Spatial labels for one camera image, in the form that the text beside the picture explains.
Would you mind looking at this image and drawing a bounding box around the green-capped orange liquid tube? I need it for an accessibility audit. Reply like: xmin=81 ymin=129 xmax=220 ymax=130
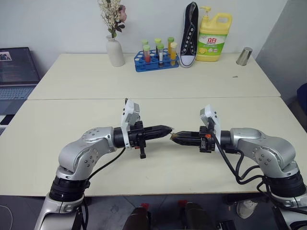
xmin=167 ymin=36 xmax=175 ymax=55

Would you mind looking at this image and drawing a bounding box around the white ceramic vase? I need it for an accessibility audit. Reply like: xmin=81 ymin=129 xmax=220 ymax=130
xmin=106 ymin=35 xmax=126 ymax=68

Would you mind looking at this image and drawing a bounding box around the white sneaker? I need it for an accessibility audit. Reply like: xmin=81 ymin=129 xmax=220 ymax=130
xmin=236 ymin=200 xmax=259 ymax=219

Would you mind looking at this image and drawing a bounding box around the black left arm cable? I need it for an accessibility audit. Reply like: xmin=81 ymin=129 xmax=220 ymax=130
xmin=80 ymin=146 xmax=127 ymax=230

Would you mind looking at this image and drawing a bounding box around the dark rounded shape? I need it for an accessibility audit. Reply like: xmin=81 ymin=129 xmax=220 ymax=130
xmin=125 ymin=207 xmax=151 ymax=230
xmin=184 ymin=202 xmax=217 ymax=230

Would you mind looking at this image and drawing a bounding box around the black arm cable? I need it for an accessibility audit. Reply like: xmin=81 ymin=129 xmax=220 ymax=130
xmin=80 ymin=146 xmax=127 ymax=230
xmin=210 ymin=133 xmax=285 ymax=208

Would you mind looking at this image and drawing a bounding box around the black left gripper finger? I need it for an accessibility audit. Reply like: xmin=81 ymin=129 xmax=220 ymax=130
xmin=145 ymin=133 xmax=170 ymax=142
xmin=145 ymin=125 xmax=172 ymax=136

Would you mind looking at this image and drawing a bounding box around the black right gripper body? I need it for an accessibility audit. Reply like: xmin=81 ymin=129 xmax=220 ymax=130
xmin=199 ymin=120 xmax=216 ymax=153

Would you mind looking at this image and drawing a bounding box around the yellow detergent pump bottle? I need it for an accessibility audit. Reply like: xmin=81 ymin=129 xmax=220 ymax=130
xmin=196 ymin=6 xmax=233 ymax=62

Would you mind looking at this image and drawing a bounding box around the silver metal cup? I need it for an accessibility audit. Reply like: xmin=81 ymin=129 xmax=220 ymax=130
xmin=236 ymin=47 xmax=254 ymax=66

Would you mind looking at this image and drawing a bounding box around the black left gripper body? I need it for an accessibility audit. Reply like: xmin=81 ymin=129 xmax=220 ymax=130
xmin=128 ymin=121 xmax=147 ymax=160

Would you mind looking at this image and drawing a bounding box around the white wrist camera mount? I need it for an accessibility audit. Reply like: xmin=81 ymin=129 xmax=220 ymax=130
xmin=199 ymin=104 xmax=224 ymax=153
xmin=119 ymin=98 xmax=142 ymax=150

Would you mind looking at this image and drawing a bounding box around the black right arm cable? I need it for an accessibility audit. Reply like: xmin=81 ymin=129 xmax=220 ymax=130
xmin=210 ymin=133 xmax=285 ymax=208

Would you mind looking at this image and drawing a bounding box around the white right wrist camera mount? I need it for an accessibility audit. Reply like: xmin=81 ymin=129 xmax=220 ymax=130
xmin=199 ymin=104 xmax=224 ymax=153

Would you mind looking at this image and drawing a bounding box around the blue chair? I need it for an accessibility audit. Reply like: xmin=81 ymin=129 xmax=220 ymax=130
xmin=296 ymin=82 xmax=307 ymax=133

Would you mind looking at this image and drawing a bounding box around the grey open laptop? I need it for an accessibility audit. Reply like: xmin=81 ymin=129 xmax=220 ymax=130
xmin=0 ymin=47 xmax=41 ymax=115

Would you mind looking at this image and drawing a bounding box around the pink artificial rose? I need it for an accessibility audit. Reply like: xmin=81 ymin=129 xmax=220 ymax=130
xmin=115 ymin=4 xmax=127 ymax=33

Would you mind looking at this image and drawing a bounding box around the black canvas sneaker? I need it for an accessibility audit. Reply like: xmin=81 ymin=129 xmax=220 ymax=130
xmin=179 ymin=1 xmax=200 ymax=69

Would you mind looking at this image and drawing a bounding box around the thin white floor cable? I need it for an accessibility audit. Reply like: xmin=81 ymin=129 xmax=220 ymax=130
xmin=0 ymin=204 xmax=13 ymax=230

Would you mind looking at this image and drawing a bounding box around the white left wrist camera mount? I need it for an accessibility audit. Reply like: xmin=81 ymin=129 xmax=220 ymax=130
xmin=119 ymin=98 xmax=142 ymax=150

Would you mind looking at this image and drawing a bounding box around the white dried flower sprig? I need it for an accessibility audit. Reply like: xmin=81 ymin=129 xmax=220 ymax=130
xmin=97 ymin=0 xmax=120 ymax=38

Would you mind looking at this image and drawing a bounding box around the green-capped red liquid tube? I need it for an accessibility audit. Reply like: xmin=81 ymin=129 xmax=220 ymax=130
xmin=143 ymin=44 xmax=151 ymax=64

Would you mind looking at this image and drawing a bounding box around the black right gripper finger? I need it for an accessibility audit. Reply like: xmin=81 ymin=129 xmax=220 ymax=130
xmin=173 ymin=138 xmax=201 ymax=147
xmin=173 ymin=130 xmax=201 ymax=139

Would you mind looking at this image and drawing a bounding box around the green-capped tube white label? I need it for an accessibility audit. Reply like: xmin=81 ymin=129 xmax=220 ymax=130
xmin=157 ymin=43 xmax=165 ymax=67

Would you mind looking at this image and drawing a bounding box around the blue test tube rack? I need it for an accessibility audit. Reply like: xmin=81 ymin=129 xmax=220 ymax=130
xmin=134 ymin=49 xmax=180 ymax=73

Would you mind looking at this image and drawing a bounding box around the yellow-capped orange liquid tube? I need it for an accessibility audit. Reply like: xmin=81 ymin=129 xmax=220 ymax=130
xmin=169 ymin=42 xmax=178 ymax=66

